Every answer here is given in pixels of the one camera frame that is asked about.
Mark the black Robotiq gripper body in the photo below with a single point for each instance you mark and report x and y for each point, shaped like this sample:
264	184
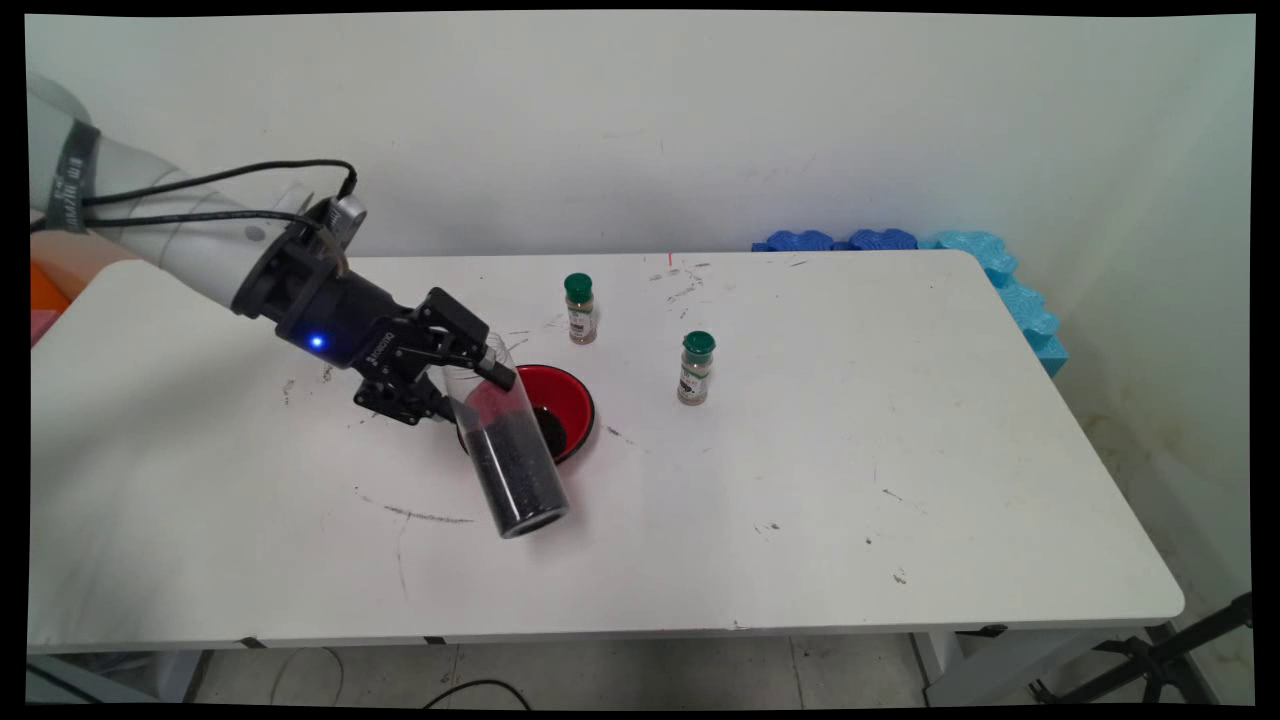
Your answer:
360	325

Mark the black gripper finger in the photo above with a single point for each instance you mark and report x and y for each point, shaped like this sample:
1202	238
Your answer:
400	402
460	330

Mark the clear plastic jar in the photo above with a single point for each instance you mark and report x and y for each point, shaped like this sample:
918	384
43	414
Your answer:
515	470

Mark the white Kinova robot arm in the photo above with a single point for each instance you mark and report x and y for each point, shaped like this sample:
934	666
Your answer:
200	240

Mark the green cap spice bottle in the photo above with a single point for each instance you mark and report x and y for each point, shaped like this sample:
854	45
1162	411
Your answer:
580	315
696	375

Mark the red bowl black rim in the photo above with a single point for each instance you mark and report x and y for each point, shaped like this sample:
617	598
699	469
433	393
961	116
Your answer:
567	393

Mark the black grains heap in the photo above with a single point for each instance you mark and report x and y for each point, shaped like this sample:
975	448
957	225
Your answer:
552	430

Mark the orange block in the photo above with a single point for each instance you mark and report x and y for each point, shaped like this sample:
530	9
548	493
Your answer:
45	292

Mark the pink block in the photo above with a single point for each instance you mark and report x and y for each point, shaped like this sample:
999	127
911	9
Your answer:
42	326

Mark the dark blue foam piece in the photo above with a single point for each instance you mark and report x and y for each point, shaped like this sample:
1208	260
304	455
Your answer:
882	239
798	241

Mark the white table leg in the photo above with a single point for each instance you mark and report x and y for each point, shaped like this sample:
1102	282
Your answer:
180	675

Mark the light blue foam strip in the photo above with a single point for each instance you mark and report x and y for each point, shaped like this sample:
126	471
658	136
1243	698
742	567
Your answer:
1020	300

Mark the black tripod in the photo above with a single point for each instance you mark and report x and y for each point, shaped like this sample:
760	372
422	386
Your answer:
1150	660

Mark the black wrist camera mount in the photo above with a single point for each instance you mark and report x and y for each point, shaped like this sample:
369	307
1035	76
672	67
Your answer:
290	275

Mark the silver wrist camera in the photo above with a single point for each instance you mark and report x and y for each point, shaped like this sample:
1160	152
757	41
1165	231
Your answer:
347	218

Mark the white table leg frame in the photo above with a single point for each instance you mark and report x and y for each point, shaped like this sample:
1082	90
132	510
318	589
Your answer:
945	665

